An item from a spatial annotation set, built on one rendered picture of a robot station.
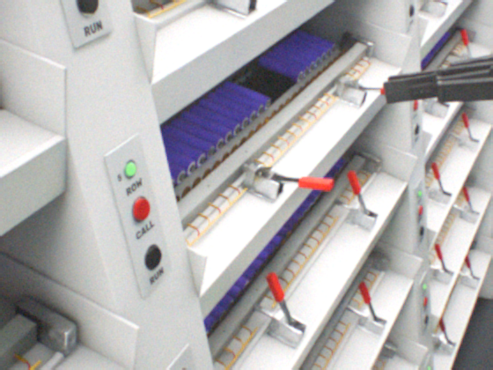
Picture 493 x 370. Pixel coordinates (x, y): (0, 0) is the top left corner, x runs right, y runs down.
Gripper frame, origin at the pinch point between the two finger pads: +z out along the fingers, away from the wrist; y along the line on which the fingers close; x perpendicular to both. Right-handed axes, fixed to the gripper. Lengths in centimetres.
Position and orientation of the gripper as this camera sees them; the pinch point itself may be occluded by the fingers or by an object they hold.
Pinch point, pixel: (413, 86)
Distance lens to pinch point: 93.8
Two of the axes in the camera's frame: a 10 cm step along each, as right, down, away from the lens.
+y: 4.6, -4.6, 7.6
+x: -2.9, -8.9, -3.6
